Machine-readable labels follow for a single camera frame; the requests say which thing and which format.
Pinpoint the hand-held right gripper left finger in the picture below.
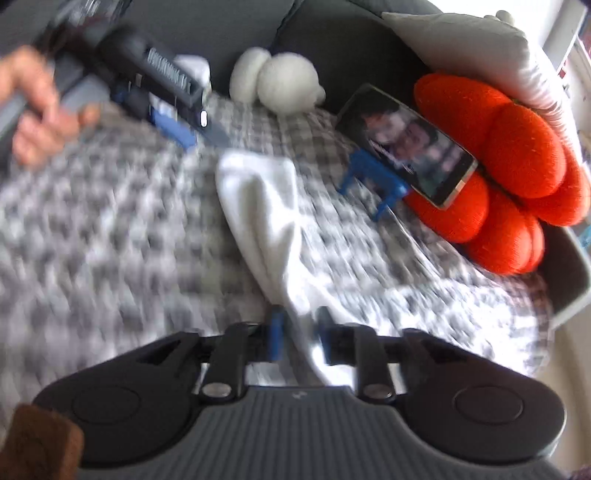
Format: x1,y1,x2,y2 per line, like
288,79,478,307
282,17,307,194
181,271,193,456
139,307,287,407

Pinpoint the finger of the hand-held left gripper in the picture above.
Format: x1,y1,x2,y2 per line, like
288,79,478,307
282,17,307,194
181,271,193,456
113,85,230,151

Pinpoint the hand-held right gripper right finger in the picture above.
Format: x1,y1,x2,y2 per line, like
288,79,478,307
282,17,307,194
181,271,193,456
316,307,455,402

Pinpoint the white long-sleeve shirt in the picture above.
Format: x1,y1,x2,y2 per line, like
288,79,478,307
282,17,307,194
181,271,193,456
216,152,356,388

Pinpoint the person's left hand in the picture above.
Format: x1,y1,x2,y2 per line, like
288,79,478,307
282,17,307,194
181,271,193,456
0,46,100,168

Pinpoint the grey quilted blanket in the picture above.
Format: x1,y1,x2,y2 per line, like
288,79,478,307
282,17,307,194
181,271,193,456
0,88,555,416

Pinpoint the white plush toy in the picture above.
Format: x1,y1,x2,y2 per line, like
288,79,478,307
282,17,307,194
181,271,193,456
230,48,326,114

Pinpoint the blue phone stand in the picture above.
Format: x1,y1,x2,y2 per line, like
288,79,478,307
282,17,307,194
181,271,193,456
339,150,411,222

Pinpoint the smartphone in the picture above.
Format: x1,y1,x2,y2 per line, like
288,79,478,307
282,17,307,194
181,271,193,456
336,83,478,210

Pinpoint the brown fuzzy block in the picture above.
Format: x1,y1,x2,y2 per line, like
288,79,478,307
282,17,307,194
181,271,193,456
0,404,85,480

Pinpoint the orange knot cushion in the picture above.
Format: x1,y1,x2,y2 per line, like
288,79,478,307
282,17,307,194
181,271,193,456
404,71,591,276

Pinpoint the white pillow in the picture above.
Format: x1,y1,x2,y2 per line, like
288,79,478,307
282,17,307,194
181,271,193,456
381,9,580,153

